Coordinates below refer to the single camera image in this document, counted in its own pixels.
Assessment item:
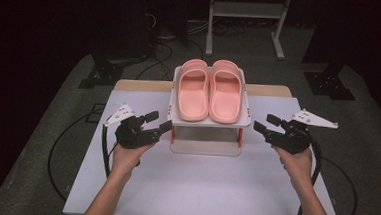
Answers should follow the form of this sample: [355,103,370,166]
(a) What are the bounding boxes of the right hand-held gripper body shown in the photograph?
[265,106,341,159]

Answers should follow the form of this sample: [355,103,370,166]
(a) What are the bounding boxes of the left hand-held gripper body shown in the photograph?
[102,102,165,152]

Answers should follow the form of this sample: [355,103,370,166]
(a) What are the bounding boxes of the pink rubber slipper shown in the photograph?
[207,58,245,126]
[176,57,213,124]

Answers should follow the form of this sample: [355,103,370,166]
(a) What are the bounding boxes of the white shoe rack orange posts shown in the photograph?
[164,63,255,159]

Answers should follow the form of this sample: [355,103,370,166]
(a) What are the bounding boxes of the person's left hand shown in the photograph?
[108,140,155,182]

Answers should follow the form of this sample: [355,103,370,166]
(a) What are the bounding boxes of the person's right hand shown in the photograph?
[270,146,315,193]

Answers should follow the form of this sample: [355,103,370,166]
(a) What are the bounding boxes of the wooden table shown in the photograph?
[113,75,294,102]

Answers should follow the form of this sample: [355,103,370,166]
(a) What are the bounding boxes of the black stand base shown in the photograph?
[77,52,127,92]
[301,59,359,103]

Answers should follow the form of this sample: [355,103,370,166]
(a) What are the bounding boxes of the white foam mat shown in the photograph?
[62,83,348,215]

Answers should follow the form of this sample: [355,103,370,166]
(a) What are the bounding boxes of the white metal stand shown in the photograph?
[205,0,293,61]

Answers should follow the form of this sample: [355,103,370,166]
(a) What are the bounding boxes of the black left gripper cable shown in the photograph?
[45,110,116,206]

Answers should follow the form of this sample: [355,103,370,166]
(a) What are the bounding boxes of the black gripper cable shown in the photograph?
[45,110,116,206]
[293,137,362,215]

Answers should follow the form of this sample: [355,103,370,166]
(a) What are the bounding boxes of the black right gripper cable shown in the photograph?
[293,137,362,215]

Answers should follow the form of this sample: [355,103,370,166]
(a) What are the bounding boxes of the tangle of black floor cables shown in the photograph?
[134,12,208,85]

